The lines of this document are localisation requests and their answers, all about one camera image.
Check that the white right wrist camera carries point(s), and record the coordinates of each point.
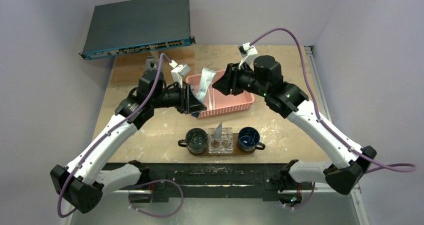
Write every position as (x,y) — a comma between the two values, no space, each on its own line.
(248,54)

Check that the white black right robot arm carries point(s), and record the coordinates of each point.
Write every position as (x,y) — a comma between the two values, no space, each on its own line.
(349,161)

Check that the pink plastic basket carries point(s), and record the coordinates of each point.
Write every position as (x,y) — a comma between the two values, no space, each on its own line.
(226,104)

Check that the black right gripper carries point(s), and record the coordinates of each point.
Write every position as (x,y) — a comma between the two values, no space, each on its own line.
(232,81)

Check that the black table front rail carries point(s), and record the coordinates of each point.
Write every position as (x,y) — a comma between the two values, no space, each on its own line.
(266,181)

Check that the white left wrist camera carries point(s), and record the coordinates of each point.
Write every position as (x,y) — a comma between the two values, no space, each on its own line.
(178,72)

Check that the dark grey mug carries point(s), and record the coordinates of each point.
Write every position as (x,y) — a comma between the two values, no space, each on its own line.
(196,141)

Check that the clear glass toothbrush holder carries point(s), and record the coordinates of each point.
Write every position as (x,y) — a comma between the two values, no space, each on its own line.
(226,146)

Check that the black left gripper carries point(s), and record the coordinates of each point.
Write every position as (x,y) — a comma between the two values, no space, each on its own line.
(189,103)

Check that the aluminium frame rail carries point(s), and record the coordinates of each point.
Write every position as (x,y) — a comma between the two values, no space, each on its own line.
(320,96)

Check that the oval wooden tray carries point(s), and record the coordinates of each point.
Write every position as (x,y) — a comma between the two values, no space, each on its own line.
(237,151)

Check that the dark blue mug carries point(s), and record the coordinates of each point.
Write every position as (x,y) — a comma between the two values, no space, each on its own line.
(248,140)

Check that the grey blue network switch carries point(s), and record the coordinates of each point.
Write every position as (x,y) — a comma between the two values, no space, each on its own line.
(137,26)

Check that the brown wooden board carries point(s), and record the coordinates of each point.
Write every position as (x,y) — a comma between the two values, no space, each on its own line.
(127,69)

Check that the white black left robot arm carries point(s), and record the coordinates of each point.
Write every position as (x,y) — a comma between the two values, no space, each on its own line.
(82,183)

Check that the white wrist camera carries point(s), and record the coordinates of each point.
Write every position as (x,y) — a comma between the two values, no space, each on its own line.
(248,54)
(178,72)

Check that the grey metal bracket stand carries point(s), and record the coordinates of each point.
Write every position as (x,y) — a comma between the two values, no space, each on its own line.
(152,61)

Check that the blue capped toothpaste tube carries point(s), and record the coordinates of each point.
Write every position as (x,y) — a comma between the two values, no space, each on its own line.
(206,79)

